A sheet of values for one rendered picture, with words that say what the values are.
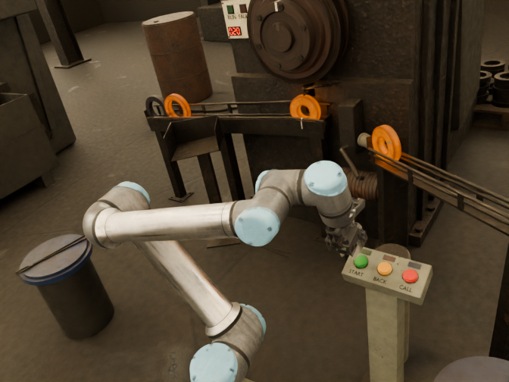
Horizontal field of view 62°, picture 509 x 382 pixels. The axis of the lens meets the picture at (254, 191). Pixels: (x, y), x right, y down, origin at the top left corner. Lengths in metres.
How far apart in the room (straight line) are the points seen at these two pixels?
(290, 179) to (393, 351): 0.75
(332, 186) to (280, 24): 1.03
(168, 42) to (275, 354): 3.54
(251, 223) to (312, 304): 1.20
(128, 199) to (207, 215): 0.42
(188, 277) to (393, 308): 0.64
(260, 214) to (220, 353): 0.64
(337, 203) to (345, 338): 1.01
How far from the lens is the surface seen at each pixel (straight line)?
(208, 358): 1.44
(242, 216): 0.93
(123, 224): 1.20
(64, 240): 2.23
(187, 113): 2.63
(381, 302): 1.40
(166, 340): 2.12
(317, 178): 0.99
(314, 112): 2.07
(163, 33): 4.72
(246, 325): 1.51
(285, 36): 1.88
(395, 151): 1.72
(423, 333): 1.98
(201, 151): 2.23
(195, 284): 1.44
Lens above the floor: 1.52
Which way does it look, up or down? 31 degrees down
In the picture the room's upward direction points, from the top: 11 degrees counter-clockwise
